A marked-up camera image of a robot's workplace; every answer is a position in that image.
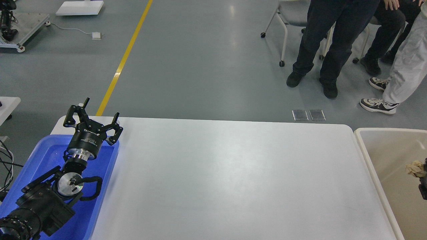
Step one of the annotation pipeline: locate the white side table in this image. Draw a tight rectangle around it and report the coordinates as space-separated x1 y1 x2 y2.
0 97 21 125

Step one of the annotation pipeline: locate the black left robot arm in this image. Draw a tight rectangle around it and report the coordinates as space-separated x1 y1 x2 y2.
1 98 123 240

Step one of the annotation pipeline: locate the black cable bundle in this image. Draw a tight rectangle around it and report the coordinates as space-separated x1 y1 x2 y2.
0 138 24 202

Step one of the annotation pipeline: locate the blue plastic bin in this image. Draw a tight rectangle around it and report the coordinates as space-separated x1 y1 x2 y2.
0 135 119 240

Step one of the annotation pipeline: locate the tan paper ball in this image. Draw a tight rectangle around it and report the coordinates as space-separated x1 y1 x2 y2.
405 160 427 178

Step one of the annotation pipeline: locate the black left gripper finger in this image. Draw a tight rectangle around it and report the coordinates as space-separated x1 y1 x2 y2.
63 97 90 128
102 112 123 146

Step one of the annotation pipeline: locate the person in white trousers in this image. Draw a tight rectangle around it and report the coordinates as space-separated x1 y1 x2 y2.
360 0 427 115

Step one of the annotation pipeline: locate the right metal floor plate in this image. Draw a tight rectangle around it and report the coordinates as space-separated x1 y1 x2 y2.
309 110 326 121

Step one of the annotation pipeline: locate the metal wheeled platform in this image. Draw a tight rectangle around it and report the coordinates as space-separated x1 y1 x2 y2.
0 13 50 53

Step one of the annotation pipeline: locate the white flat board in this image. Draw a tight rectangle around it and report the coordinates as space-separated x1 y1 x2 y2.
55 0 104 16

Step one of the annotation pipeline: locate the black robot on platform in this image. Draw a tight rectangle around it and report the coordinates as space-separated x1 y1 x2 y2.
0 0 18 41

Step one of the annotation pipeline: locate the beige plastic bin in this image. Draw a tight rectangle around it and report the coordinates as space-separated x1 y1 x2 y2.
354 128 427 240

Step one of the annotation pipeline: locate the white floor power box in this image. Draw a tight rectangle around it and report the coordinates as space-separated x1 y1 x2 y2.
91 32 102 40

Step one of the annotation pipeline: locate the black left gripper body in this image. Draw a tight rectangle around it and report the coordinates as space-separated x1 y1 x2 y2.
67 121 106 161

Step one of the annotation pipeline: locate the grey office chair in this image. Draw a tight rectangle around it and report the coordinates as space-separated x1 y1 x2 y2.
268 0 379 73

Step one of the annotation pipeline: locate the seated person in black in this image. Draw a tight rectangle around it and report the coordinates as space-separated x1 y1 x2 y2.
360 0 423 76

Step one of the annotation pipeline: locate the person in black trousers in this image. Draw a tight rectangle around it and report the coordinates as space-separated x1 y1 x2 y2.
286 0 381 99

